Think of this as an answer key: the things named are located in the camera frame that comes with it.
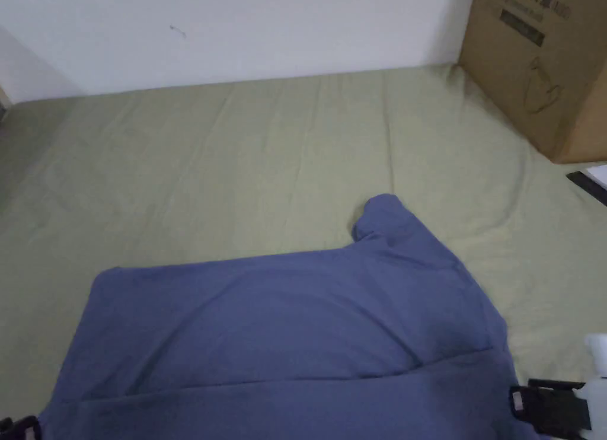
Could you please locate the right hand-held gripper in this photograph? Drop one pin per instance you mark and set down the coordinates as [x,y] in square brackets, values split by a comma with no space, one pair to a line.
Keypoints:
[597,388]

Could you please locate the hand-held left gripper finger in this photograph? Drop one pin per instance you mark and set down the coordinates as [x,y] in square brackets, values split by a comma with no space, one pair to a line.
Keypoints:
[21,429]

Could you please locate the dark blue shirt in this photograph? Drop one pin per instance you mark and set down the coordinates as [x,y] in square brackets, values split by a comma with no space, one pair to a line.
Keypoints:
[284,345]

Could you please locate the flat white and black box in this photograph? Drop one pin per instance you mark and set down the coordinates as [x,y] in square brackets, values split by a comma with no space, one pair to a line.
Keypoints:
[593,179]

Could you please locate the bed with pale green sheet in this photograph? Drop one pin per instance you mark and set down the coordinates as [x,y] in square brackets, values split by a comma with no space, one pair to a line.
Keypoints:
[199,174]

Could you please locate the brown cardboard carton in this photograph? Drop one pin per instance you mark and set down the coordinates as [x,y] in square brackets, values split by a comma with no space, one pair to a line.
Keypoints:
[536,65]

